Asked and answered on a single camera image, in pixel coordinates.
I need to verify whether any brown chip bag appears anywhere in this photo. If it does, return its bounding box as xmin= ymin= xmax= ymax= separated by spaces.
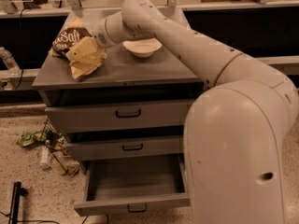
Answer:
xmin=49 ymin=17 xmax=94 ymax=80

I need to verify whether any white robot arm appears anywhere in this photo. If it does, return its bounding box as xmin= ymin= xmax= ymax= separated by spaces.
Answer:
xmin=82 ymin=0 xmax=298 ymax=224

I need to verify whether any grey drawer cabinet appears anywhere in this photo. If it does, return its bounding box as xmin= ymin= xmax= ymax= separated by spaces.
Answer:
xmin=32 ymin=7 xmax=206 ymax=170

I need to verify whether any grey top drawer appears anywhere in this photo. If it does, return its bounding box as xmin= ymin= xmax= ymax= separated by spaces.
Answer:
xmin=46 ymin=100 xmax=192 ymax=133

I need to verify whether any grey middle drawer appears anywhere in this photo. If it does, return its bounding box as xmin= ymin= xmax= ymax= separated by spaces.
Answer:
xmin=66 ymin=135 xmax=183 ymax=161

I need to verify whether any green snack bag floor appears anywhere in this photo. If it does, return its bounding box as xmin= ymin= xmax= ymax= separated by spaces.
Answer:
xmin=17 ymin=131 xmax=50 ymax=147

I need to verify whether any grey open bottom drawer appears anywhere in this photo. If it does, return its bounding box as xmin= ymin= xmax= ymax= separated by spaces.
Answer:
xmin=74 ymin=154 xmax=190 ymax=217

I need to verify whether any white paper bowl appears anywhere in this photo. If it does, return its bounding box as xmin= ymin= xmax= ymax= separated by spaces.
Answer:
xmin=122 ymin=38 xmax=162 ymax=58

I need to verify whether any clear plastic bottle left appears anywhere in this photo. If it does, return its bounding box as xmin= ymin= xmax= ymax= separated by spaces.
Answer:
xmin=0 ymin=47 xmax=21 ymax=76

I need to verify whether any plastic bottle on floor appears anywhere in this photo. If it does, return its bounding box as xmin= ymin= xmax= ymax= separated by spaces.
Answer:
xmin=39 ymin=140 xmax=50 ymax=170

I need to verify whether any black stand on floor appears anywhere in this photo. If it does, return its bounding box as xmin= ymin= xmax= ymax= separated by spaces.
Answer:
xmin=8 ymin=181 xmax=28 ymax=224

